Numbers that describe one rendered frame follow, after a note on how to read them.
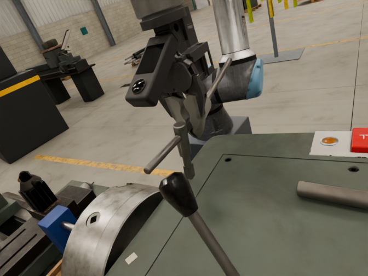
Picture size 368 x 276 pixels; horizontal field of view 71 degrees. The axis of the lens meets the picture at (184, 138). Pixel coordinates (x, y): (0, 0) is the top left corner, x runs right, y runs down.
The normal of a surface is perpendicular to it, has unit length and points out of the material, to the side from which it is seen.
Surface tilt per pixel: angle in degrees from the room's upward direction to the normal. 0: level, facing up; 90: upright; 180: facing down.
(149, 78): 31
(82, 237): 26
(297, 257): 0
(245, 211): 0
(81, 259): 40
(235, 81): 77
